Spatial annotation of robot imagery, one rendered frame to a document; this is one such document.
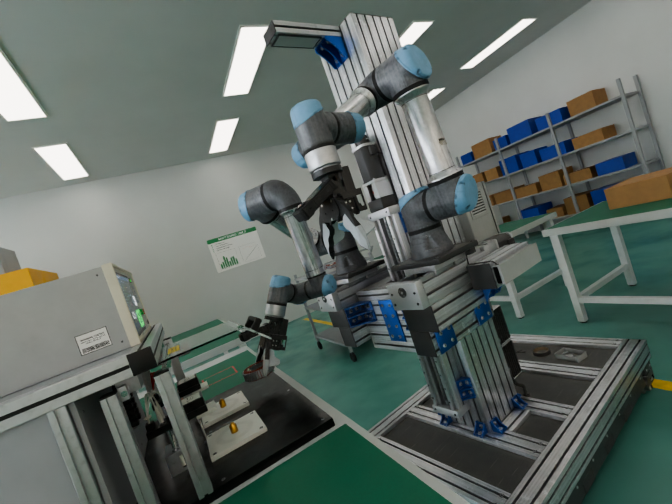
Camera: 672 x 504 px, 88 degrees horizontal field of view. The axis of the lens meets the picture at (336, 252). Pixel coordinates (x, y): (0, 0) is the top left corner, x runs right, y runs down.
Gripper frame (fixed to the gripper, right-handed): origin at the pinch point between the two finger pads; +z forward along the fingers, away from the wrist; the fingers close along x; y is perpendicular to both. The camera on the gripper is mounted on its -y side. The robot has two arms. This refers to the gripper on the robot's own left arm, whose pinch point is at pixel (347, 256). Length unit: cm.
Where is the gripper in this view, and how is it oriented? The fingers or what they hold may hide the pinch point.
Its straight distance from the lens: 78.1
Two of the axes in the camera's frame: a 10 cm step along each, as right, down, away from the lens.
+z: 3.3, 9.4, 0.4
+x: -5.4, 1.5, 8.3
